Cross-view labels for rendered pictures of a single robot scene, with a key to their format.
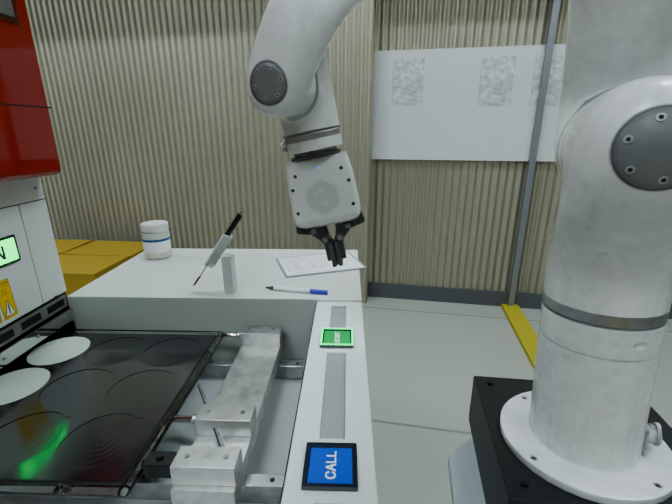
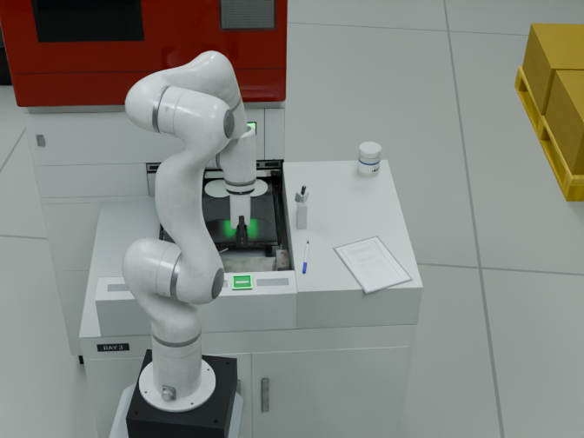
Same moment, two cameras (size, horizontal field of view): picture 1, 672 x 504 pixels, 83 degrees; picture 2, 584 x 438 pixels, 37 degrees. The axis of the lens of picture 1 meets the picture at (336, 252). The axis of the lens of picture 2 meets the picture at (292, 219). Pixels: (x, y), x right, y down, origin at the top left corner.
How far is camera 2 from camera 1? 2.26 m
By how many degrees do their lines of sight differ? 74
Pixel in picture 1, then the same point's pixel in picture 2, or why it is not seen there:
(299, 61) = not seen: hidden behind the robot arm
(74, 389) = (218, 208)
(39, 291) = (263, 153)
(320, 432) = not seen: hidden behind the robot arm
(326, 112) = (228, 174)
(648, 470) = (153, 393)
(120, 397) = (213, 224)
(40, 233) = (275, 124)
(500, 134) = not seen: outside the picture
